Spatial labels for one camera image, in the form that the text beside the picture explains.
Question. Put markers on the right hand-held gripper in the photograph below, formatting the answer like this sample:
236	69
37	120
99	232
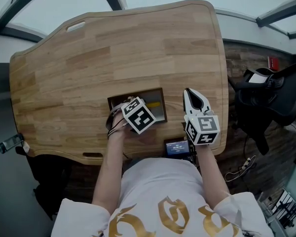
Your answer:
202	128

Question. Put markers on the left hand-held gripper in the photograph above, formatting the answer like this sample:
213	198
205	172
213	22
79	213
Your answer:
138	116

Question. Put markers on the yellow screwdriver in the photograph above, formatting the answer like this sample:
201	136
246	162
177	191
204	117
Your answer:
154	105

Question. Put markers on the dark wooden box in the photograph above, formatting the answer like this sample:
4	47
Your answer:
160	110

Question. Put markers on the person's right forearm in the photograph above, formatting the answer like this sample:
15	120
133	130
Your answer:
212	174

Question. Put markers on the person's left forearm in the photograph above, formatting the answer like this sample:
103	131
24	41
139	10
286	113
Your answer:
108	162

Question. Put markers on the black small display device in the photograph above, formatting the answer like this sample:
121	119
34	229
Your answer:
177	148

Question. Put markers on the black office chair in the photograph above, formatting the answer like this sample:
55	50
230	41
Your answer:
266	95

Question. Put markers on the white gold-print shirt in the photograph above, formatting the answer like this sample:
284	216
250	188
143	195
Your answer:
160	196

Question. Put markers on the red flat object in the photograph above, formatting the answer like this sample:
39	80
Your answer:
273	62

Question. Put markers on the black clamp device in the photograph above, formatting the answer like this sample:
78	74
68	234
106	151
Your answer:
10	143

